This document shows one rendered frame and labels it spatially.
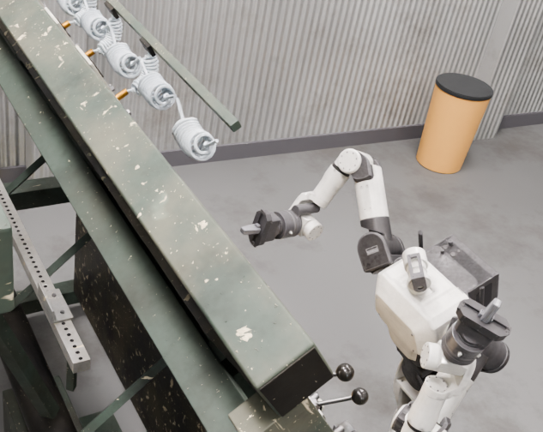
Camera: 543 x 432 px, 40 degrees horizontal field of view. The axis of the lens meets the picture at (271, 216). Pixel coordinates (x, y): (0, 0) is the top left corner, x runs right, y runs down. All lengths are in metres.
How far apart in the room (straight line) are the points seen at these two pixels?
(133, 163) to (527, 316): 3.51
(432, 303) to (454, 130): 3.51
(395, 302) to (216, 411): 1.01
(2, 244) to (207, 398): 0.67
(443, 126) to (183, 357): 4.39
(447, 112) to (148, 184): 4.33
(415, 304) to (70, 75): 1.11
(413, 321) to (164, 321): 0.92
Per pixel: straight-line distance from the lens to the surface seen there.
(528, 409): 4.03
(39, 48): 1.81
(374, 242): 2.27
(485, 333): 1.74
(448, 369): 1.87
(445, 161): 5.68
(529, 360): 4.31
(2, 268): 0.71
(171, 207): 1.25
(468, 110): 5.49
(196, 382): 1.31
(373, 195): 2.30
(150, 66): 1.78
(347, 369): 1.55
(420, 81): 5.89
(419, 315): 2.12
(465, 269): 2.21
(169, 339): 1.38
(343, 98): 5.50
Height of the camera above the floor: 2.60
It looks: 33 degrees down
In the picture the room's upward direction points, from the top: 12 degrees clockwise
